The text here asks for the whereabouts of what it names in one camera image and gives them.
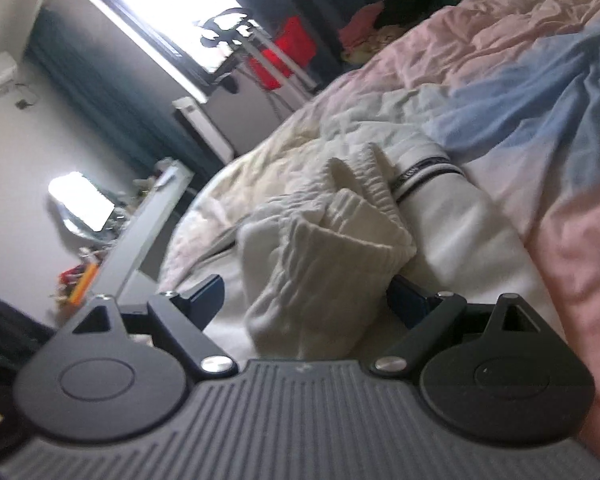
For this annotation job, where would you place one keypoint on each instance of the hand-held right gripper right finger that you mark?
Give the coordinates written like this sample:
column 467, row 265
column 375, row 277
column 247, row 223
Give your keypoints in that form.
column 405, row 300

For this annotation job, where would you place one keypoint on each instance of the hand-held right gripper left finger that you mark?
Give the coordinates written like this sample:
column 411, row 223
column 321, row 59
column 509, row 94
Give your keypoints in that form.
column 207, row 296

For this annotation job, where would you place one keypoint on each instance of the white ribbed-cuff garment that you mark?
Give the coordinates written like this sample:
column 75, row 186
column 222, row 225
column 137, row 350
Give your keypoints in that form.
column 360, row 240

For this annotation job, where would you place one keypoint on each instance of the pile of clothes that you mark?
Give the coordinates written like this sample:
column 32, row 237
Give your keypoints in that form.
column 375, row 25

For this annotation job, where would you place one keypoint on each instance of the white desk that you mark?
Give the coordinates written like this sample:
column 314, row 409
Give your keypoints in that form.
column 150, row 230

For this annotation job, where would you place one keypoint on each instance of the colourful desk clutter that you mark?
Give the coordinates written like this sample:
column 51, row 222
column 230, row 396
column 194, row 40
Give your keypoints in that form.
column 77, row 280

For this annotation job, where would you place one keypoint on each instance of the glowing screen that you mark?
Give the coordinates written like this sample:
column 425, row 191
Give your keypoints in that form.
column 82, row 202

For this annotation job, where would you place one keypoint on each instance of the white radiator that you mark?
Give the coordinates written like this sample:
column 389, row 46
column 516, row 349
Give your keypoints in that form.
column 205, row 127

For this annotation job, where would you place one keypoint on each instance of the dark teal curtain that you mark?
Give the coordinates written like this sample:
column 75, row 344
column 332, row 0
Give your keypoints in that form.
column 105, row 105

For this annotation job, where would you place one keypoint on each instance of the pink and blue blanket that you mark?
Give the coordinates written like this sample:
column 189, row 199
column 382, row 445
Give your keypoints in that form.
column 480, row 85

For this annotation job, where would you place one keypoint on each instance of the white drying rack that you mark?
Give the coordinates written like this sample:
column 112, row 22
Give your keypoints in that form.
column 275, row 70

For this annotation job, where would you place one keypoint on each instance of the red bag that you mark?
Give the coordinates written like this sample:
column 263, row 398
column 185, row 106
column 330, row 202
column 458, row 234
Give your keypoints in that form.
column 282, row 52

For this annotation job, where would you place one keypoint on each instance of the window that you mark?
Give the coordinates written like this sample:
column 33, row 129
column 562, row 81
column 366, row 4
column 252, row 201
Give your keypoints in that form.
column 180, row 0

